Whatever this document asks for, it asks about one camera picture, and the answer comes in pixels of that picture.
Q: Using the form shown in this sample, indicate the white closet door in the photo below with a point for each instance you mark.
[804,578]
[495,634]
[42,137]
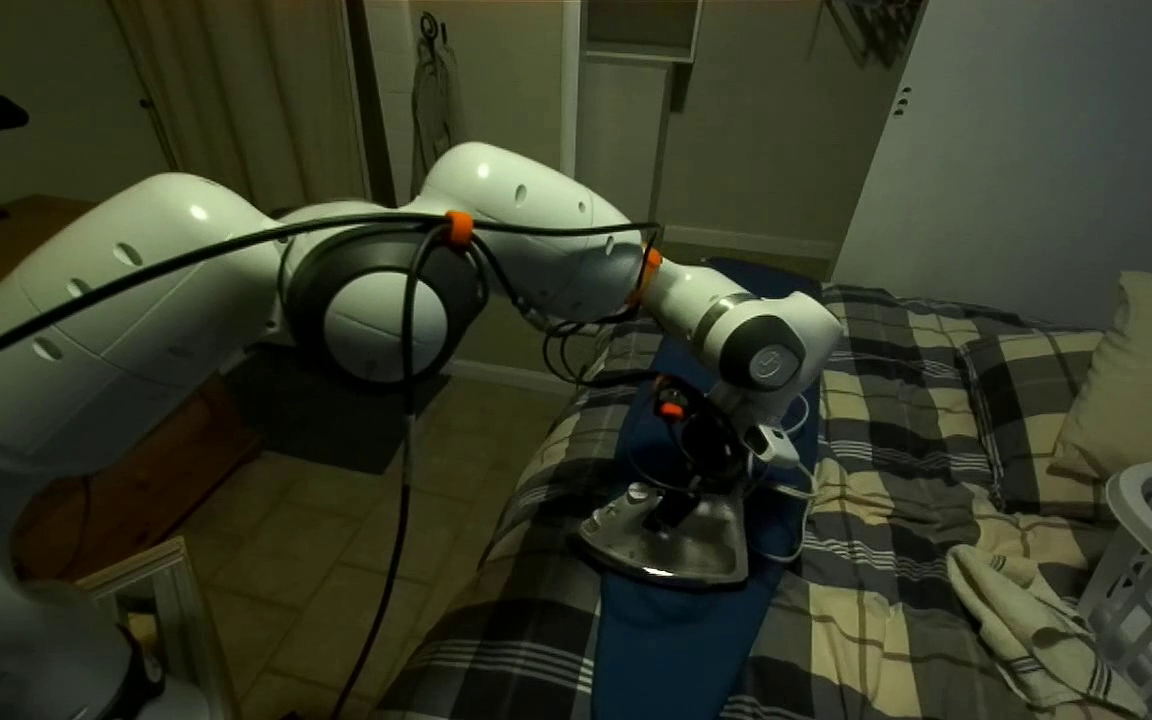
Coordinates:
[1031,161]

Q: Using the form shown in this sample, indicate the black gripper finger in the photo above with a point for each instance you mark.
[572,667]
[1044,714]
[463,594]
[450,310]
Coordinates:
[720,492]
[682,507]

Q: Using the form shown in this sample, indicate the white steam iron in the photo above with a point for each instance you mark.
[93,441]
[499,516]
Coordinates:
[661,546]

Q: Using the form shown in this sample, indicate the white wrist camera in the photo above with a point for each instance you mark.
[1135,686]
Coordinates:
[778,447]

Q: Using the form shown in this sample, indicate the plaid bedspread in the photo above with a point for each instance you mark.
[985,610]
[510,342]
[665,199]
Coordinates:
[897,401]

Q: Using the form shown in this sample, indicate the beige pillow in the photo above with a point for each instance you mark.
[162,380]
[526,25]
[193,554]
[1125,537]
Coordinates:
[1149,385]

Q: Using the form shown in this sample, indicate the white door frame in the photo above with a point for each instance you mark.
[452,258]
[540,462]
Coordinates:
[617,134]

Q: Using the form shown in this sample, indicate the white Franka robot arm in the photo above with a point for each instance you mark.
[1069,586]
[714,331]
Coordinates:
[138,292]

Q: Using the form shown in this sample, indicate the brown wooden dresser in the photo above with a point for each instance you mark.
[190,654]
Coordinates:
[138,492]

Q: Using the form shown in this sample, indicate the cream crumpled cloth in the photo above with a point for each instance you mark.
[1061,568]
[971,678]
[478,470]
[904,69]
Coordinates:
[1016,615]

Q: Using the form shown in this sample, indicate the dark floor mat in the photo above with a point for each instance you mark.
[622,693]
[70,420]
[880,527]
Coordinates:
[268,414]

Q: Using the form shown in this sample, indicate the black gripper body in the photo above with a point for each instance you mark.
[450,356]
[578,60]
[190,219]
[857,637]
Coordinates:
[700,435]

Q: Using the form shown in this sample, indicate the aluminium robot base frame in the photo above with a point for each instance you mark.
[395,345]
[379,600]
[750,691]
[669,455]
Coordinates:
[162,600]

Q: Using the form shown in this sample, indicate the blue ironing board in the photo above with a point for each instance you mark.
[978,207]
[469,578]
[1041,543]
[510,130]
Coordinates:
[669,654]

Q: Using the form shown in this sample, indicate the dark hanging wall item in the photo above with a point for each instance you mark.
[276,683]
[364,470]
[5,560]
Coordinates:
[876,25]

